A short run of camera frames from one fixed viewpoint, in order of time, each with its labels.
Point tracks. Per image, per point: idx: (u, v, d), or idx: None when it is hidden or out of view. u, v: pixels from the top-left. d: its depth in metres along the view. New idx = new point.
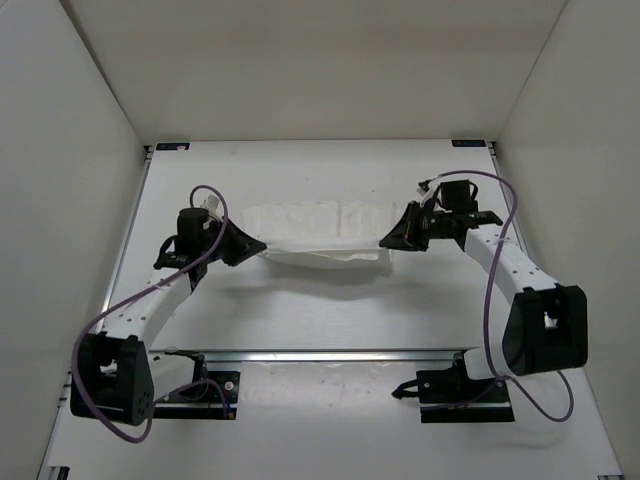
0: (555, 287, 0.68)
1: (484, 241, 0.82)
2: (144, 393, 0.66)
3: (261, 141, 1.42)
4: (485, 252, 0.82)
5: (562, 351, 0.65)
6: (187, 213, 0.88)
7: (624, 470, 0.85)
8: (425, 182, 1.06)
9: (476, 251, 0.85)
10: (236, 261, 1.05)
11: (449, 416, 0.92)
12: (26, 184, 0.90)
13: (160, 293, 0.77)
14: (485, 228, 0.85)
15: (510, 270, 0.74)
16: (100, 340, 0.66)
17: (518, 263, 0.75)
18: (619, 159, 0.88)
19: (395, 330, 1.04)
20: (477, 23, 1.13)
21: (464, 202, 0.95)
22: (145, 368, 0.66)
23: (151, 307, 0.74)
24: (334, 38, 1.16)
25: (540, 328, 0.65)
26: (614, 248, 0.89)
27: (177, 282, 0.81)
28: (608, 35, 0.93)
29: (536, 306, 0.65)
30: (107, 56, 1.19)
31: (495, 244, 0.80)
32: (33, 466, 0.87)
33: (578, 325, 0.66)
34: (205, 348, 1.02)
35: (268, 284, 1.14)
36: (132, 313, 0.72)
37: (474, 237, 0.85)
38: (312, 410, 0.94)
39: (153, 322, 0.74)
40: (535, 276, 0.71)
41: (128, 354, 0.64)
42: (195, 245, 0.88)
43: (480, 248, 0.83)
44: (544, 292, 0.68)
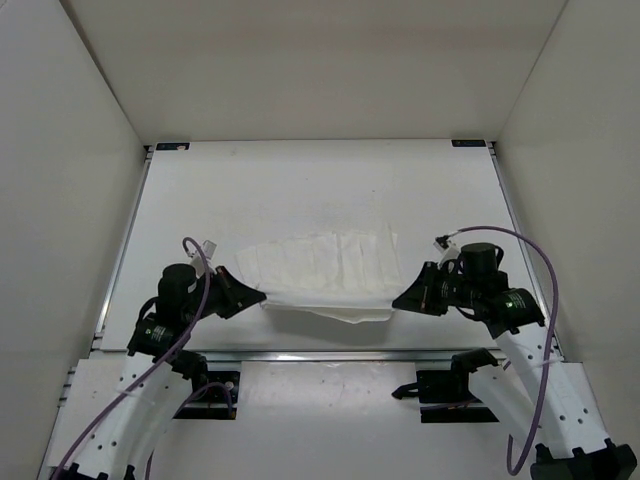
0: (607, 445, 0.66)
1: (526, 358, 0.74)
2: None
3: (262, 141, 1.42)
4: (520, 363, 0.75)
5: None
6: (170, 277, 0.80)
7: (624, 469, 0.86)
8: (444, 238, 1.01)
9: (509, 351, 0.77)
10: (229, 314, 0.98)
11: (449, 416, 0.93)
12: (25, 183, 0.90)
13: (132, 401, 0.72)
14: (528, 332, 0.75)
15: (557, 416, 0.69)
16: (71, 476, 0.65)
17: (566, 406, 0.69)
18: (620, 160, 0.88)
19: (395, 330, 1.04)
20: (477, 23, 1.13)
21: (491, 273, 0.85)
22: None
23: (122, 428, 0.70)
24: (334, 37, 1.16)
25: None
26: (614, 250, 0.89)
27: (151, 379, 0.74)
28: (608, 36, 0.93)
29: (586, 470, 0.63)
30: (107, 55, 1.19)
31: (540, 369, 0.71)
32: (34, 465, 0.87)
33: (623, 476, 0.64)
34: (204, 348, 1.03)
35: (269, 327, 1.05)
36: (103, 436, 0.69)
37: (514, 345, 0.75)
38: (312, 410, 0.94)
39: (128, 441, 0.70)
40: (585, 427, 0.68)
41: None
42: (178, 310, 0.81)
43: (519, 359, 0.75)
44: (593, 454, 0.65)
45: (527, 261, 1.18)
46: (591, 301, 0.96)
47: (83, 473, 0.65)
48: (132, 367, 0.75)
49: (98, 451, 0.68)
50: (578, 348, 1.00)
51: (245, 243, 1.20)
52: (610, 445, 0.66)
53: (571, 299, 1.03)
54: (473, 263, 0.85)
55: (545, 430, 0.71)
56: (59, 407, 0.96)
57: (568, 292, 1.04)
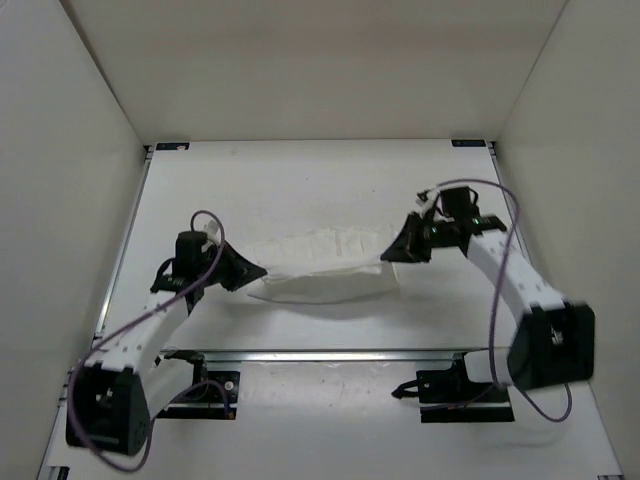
0: (564, 302, 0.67)
1: (488, 251, 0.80)
2: (140, 423, 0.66)
3: (262, 141, 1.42)
4: (488, 261, 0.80)
5: (568, 368, 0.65)
6: (185, 235, 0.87)
7: (624, 470, 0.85)
8: (425, 192, 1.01)
9: (478, 257, 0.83)
10: (235, 285, 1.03)
11: (449, 416, 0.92)
12: (25, 184, 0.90)
13: (156, 319, 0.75)
14: (490, 234, 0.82)
15: (517, 285, 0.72)
16: (94, 373, 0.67)
17: (525, 277, 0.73)
18: (619, 160, 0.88)
19: (394, 330, 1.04)
20: (477, 23, 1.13)
21: (466, 205, 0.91)
22: (140, 397, 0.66)
23: (147, 338, 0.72)
24: (333, 38, 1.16)
25: (545, 348, 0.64)
26: (614, 250, 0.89)
27: (174, 308, 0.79)
28: (608, 35, 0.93)
29: (543, 321, 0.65)
30: (107, 55, 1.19)
31: (500, 255, 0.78)
32: (33, 465, 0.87)
33: (584, 341, 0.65)
34: (204, 349, 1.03)
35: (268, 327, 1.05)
36: (130, 340, 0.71)
37: (479, 245, 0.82)
38: (312, 410, 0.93)
39: (149, 353, 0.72)
40: (544, 293, 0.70)
41: (121, 390, 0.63)
42: (193, 266, 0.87)
43: (488, 263, 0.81)
44: (553, 310, 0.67)
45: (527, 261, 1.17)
46: (590, 301, 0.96)
47: (108, 367, 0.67)
48: (155, 300, 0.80)
49: (123, 352, 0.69)
50: None
51: (244, 243, 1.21)
52: (569, 304, 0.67)
53: (571, 299, 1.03)
54: (449, 198, 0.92)
55: (514, 311, 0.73)
56: (59, 407, 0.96)
57: (568, 292, 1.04)
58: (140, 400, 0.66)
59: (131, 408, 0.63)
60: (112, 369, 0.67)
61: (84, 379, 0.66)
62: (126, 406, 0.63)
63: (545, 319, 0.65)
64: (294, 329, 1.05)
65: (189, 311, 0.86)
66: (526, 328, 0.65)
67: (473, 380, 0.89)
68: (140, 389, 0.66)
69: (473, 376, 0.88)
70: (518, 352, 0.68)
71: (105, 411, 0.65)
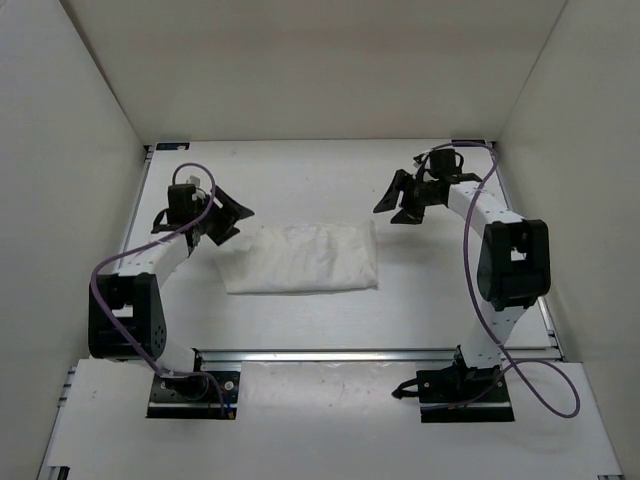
0: (520, 222, 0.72)
1: (463, 193, 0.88)
2: (158, 327, 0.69)
3: (262, 141, 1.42)
4: (464, 204, 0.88)
5: (529, 277, 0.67)
6: (176, 186, 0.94)
7: (624, 469, 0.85)
8: (419, 155, 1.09)
9: (460, 206, 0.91)
10: (220, 236, 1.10)
11: (449, 416, 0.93)
12: (25, 183, 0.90)
13: (163, 246, 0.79)
14: (465, 185, 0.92)
15: (484, 212, 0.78)
16: (114, 279, 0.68)
17: (492, 205, 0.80)
18: (619, 159, 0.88)
19: (394, 330, 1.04)
20: (477, 23, 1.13)
21: (451, 166, 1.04)
22: (158, 299, 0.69)
23: (157, 255, 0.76)
24: (333, 37, 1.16)
25: (505, 258, 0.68)
26: (614, 248, 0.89)
27: (177, 241, 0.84)
28: (608, 35, 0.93)
29: (503, 233, 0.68)
30: (107, 56, 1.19)
31: (473, 196, 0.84)
32: (32, 466, 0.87)
33: (542, 252, 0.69)
34: (201, 348, 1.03)
35: (266, 326, 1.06)
36: (142, 259, 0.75)
37: (456, 191, 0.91)
38: (312, 411, 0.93)
39: (159, 269, 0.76)
40: (506, 215, 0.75)
41: (141, 284, 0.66)
42: (187, 213, 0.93)
43: (463, 203, 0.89)
44: (514, 226, 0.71)
45: None
46: (590, 300, 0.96)
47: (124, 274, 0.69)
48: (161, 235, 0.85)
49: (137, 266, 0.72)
50: (578, 348, 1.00)
51: (244, 242, 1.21)
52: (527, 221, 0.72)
53: (571, 298, 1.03)
54: (437, 158, 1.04)
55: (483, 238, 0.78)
56: (58, 407, 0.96)
57: (568, 291, 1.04)
58: (158, 304, 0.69)
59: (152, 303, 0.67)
60: (130, 275, 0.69)
61: (105, 285, 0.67)
62: (148, 300, 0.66)
63: (504, 233, 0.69)
64: (294, 328, 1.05)
65: (189, 254, 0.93)
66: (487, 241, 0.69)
67: (469, 363, 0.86)
68: (157, 291, 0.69)
69: (468, 357, 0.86)
70: (484, 270, 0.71)
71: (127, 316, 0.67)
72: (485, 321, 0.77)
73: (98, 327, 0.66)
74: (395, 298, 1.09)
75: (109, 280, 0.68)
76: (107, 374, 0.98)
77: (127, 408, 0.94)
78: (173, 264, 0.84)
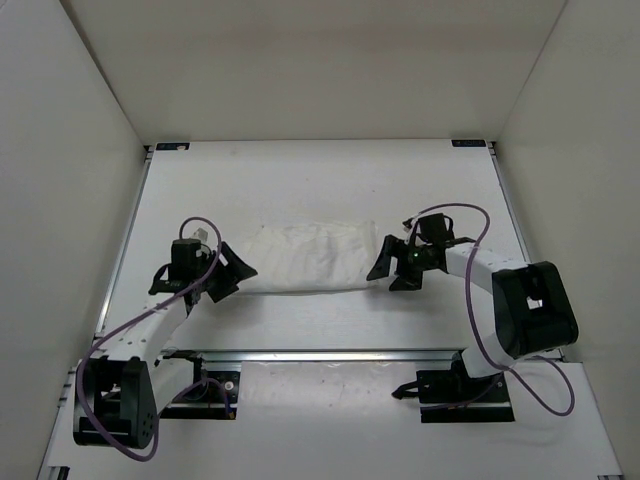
0: (528, 268, 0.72)
1: (460, 252, 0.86)
2: (147, 414, 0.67)
3: (262, 141, 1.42)
4: (461, 263, 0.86)
5: (550, 322, 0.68)
6: (180, 241, 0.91)
7: (624, 470, 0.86)
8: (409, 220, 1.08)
9: (456, 267, 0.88)
10: (220, 296, 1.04)
11: (449, 416, 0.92)
12: (25, 184, 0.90)
13: (158, 315, 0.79)
14: (461, 244, 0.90)
15: (486, 263, 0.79)
16: (102, 364, 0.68)
17: (493, 257, 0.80)
18: (619, 160, 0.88)
19: (394, 330, 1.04)
20: (477, 23, 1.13)
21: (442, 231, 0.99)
22: (148, 387, 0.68)
23: (152, 331, 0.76)
24: (333, 37, 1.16)
25: (521, 307, 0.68)
26: (614, 250, 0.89)
27: (174, 306, 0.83)
28: (607, 36, 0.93)
29: (511, 283, 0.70)
30: (107, 56, 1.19)
31: (469, 251, 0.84)
32: (32, 466, 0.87)
33: (558, 293, 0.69)
34: (200, 349, 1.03)
35: (266, 326, 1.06)
36: (132, 336, 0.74)
37: (452, 253, 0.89)
38: (311, 411, 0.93)
39: (153, 347, 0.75)
40: (510, 263, 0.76)
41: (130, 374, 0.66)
42: (189, 271, 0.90)
43: (457, 259, 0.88)
44: (523, 274, 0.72)
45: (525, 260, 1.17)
46: (589, 300, 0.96)
47: (114, 360, 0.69)
48: (156, 298, 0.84)
49: (128, 346, 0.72)
50: (578, 348, 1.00)
51: (244, 242, 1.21)
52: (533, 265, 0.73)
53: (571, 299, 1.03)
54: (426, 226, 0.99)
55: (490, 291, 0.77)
56: (58, 407, 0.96)
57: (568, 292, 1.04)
58: (148, 391, 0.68)
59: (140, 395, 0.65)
60: (119, 361, 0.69)
61: (94, 372, 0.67)
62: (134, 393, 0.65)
63: (514, 281, 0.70)
64: (294, 329, 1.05)
65: (186, 313, 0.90)
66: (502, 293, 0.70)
67: (473, 376, 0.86)
68: (148, 380, 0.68)
69: (472, 370, 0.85)
70: (502, 322, 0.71)
71: (113, 406, 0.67)
72: (495, 360, 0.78)
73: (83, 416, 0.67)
74: (395, 299, 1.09)
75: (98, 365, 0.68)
76: None
77: None
78: (174, 328, 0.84)
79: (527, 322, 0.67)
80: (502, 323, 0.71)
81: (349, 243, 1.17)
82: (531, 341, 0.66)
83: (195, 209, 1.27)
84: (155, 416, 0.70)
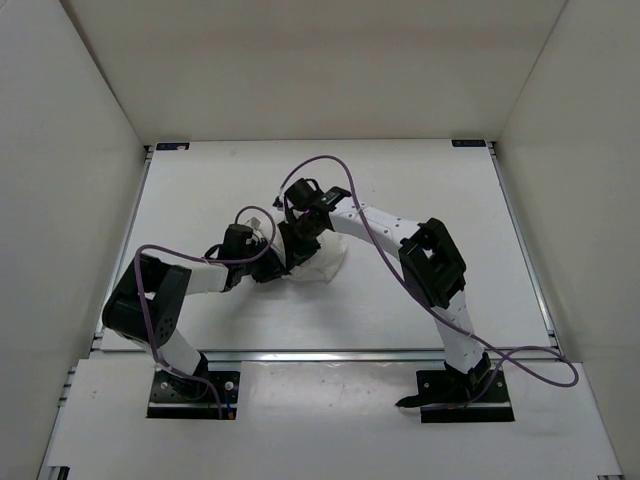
0: (418, 228, 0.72)
1: (347, 218, 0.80)
2: (167, 320, 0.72)
3: (262, 140, 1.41)
4: (358, 230, 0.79)
5: (447, 270, 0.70)
6: (234, 227, 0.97)
7: (624, 470, 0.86)
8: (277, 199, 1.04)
9: (347, 231, 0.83)
10: (263, 278, 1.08)
11: (449, 416, 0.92)
12: (25, 183, 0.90)
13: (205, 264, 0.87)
14: (342, 203, 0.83)
15: (382, 231, 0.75)
16: (153, 262, 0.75)
17: (385, 220, 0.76)
18: (619, 159, 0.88)
19: (393, 329, 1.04)
20: (476, 23, 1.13)
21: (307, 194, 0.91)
22: (180, 297, 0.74)
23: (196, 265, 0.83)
24: (334, 38, 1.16)
25: (428, 268, 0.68)
26: (614, 249, 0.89)
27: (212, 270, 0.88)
28: (608, 36, 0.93)
29: (414, 250, 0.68)
30: (108, 56, 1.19)
31: (356, 215, 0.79)
32: (33, 465, 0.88)
33: (448, 242, 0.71)
34: (206, 348, 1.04)
35: (267, 325, 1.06)
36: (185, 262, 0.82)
37: (338, 217, 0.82)
38: (311, 410, 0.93)
39: (195, 276, 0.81)
40: (402, 227, 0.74)
41: (177, 272, 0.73)
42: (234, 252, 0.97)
43: (346, 224, 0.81)
44: (415, 235, 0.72)
45: (528, 262, 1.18)
46: (589, 299, 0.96)
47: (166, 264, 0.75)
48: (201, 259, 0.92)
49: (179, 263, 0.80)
50: (578, 348, 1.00)
51: None
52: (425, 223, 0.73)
53: (572, 299, 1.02)
54: (293, 196, 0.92)
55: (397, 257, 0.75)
56: (59, 407, 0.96)
57: (568, 292, 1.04)
58: (179, 301, 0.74)
59: (173, 292, 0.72)
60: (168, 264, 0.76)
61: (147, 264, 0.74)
62: (172, 286, 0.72)
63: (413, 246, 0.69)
64: (294, 329, 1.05)
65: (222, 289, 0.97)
66: (405, 259, 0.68)
67: (465, 371, 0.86)
68: (183, 290, 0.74)
69: (461, 364, 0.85)
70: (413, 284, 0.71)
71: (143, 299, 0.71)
72: (445, 318, 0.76)
73: (115, 301, 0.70)
74: (394, 298, 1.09)
75: (151, 262, 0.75)
76: (107, 373, 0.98)
77: (126, 407, 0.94)
78: (206, 289, 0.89)
79: (436, 282, 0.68)
80: (412, 282, 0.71)
81: (333, 238, 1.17)
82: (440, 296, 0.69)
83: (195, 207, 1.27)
84: (167, 334, 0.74)
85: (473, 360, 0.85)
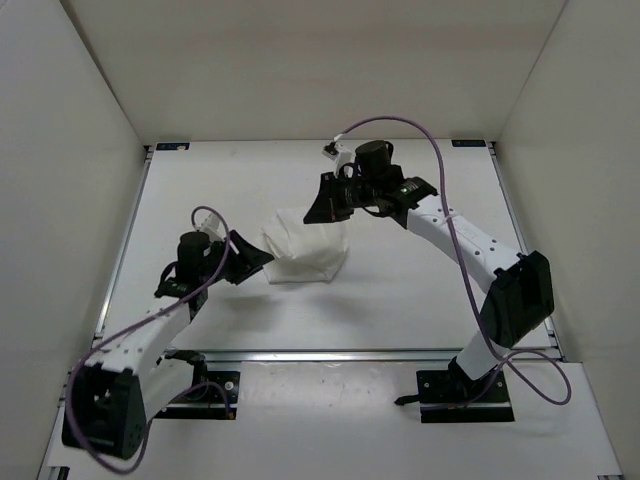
0: (517, 259, 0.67)
1: (431, 221, 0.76)
2: (135, 425, 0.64)
3: (262, 141, 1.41)
4: (440, 236, 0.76)
5: (537, 313, 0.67)
6: (186, 239, 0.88)
7: (624, 470, 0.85)
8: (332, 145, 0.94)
9: (422, 230, 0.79)
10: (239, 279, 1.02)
11: (448, 416, 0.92)
12: (26, 184, 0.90)
13: (158, 324, 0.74)
14: (425, 202, 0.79)
15: (472, 250, 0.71)
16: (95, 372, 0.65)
17: (477, 241, 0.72)
18: (620, 158, 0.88)
19: (393, 329, 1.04)
20: (476, 24, 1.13)
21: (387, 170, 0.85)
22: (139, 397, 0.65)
23: (149, 338, 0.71)
24: (334, 38, 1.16)
25: (517, 307, 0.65)
26: (615, 248, 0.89)
27: (176, 313, 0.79)
28: (607, 38, 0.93)
29: (513, 287, 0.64)
30: (108, 56, 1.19)
31: (444, 223, 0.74)
32: (33, 465, 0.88)
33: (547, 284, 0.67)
34: (206, 349, 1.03)
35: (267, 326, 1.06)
36: (129, 344, 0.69)
37: (418, 216, 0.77)
38: (311, 410, 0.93)
39: (152, 353, 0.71)
40: (497, 253, 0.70)
41: (120, 388, 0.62)
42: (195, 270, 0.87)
43: (428, 227, 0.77)
44: (513, 268, 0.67)
45: None
46: (589, 300, 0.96)
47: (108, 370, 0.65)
48: (159, 303, 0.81)
49: (123, 353, 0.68)
50: (578, 348, 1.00)
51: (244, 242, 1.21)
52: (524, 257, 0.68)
53: (572, 299, 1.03)
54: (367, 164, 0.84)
55: (477, 278, 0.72)
56: (58, 407, 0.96)
57: (568, 292, 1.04)
58: (139, 401, 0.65)
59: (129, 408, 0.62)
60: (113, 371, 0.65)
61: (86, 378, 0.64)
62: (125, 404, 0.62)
63: (513, 282, 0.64)
64: (294, 329, 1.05)
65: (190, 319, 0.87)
66: (496, 292, 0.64)
67: (475, 376, 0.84)
68: (138, 391, 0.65)
69: (475, 373, 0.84)
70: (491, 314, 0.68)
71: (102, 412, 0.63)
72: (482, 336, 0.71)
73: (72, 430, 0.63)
74: (395, 298, 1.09)
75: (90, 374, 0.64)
76: None
77: None
78: (175, 336, 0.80)
79: (521, 322, 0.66)
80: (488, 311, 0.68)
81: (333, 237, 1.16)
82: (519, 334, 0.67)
83: (195, 207, 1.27)
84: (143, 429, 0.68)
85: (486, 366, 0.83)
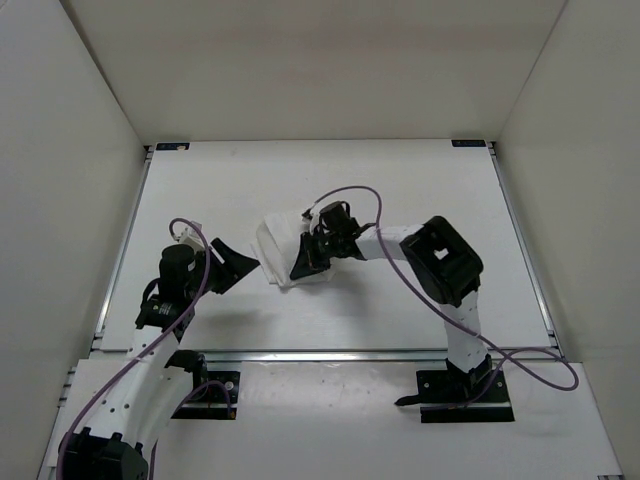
0: (423, 226, 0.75)
1: (369, 236, 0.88)
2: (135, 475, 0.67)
3: (262, 140, 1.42)
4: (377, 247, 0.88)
5: (457, 263, 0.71)
6: (170, 256, 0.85)
7: (624, 470, 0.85)
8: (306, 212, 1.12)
9: (373, 252, 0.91)
10: (224, 288, 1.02)
11: (449, 416, 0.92)
12: (26, 184, 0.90)
13: (141, 367, 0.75)
14: (366, 230, 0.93)
15: (391, 237, 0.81)
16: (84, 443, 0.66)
17: (394, 230, 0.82)
18: (620, 158, 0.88)
19: (394, 329, 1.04)
20: (477, 23, 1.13)
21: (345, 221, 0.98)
22: (133, 454, 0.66)
23: (134, 389, 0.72)
24: (334, 37, 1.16)
25: (429, 259, 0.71)
26: (615, 248, 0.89)
27: (161, 347, 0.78)
28: (608, 37, 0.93)
29: (413, 245, 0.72)
30: (108, 56, 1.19)
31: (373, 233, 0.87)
32: (33, 464, 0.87)
33: (454, 234, 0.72)
34: (205, 349, 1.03)
35: (267, 326, 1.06)
36: (115, 401, 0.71)
37: (362, 239, 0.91)
38: (311, 410, 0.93)
39: (140, 404, 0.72)
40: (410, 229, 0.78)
41: (112, 459, 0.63)
42: (178, 288, 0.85)
43: (370, 246, 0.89)
44: (421, 232, 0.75)
45: (528, 262, 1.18)
46: (589, 300, 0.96)
47: (97, 436, 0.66)
48: (142, 338, 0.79)
49: (110, 413, 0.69)
50: (578, 348, 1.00)
51: (244, 242, 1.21)
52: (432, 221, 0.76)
53: (572, 299, 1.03)
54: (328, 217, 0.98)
55: None
56: (58, 407, 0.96)
57: (568, 292, 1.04)
58: (135, 456, 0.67)
59: (126, 473, 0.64)
60: (102, 438, 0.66)
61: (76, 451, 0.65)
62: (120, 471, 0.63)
63: (414, 242, 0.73)
64: (294, 330, 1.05)
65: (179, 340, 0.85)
66: (407, 252, 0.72)
67: (465, 371, 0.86)
68: (132, 451, 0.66)
69: (463, 365, 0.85)
70: (427, 283, 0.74)
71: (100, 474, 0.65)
72: (453, 318, 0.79)
73: None
74: (395, 298, 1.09)
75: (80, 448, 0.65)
76: (107, 374, 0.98)
77: None
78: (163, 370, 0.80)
79: (440, 272, 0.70)
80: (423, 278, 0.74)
81: None
82: (452, 286, 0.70)
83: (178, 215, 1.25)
84: (144, 474, 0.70)
85: (477, 361, 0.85)
